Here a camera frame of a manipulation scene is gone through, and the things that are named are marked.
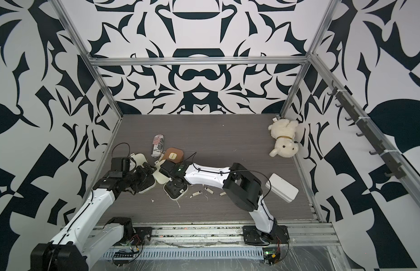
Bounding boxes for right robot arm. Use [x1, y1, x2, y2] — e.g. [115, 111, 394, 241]
[159, 160, 281, 239]

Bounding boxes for wall hook rail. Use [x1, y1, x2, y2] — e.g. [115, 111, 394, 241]
[329, 82, 407, 179]

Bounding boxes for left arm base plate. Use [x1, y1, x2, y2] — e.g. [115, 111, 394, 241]
[128, 227, 153, 246]

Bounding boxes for circuit board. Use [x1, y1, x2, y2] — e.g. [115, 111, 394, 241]
[112, 251, 136, 265]
[263, 247, 281, 265]

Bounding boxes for left circuit board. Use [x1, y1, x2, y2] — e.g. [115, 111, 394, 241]
[112, 251, 136, 265]

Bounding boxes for brown nail kit case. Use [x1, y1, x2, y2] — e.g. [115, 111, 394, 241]
[161, 147, 184, 163]

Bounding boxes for crushed flag print can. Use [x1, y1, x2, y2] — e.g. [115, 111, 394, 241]
[151, 134, 164, 158]

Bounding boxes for small cream clipper left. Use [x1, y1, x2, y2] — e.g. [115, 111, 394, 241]
[190, 191, 203, 198]

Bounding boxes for cream nail kit case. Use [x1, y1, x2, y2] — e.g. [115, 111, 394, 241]
[129, 154, 156, 194]
[153, 160, 189, 201]

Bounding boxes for white box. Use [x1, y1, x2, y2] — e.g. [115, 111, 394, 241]
[265, 173, 299, 203]

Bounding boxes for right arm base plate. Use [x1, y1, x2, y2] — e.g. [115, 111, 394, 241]
[242, 225, 290, 246]

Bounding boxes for white teddy bear plush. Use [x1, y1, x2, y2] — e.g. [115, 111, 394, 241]
[268, 119, 299, 158]

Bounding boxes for small cream clipper middle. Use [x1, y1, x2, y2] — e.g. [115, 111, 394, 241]
[204, 187, 214, 194]

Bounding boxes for right circuit board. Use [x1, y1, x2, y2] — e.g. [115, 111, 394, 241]
[263, 247, 281, 265]

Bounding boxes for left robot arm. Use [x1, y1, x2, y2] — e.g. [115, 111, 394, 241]
[30, 157, 156, 271]

